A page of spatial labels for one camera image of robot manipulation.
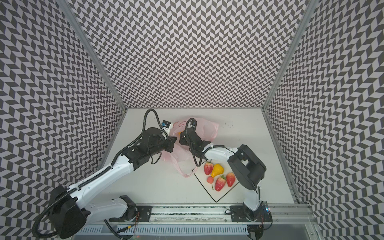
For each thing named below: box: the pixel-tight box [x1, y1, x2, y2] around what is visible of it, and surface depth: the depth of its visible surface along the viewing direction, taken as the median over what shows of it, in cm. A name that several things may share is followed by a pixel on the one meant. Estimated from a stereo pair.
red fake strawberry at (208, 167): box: [204, 159, 214, 176], surface depth 85 cm
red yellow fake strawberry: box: [214, 174, 226, 192], surface depth 80 cm
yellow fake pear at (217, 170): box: [211, 163, 224, 178], surface depth 85 cm
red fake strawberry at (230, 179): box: [226, 172, 236, 187], surface depth 82 cm
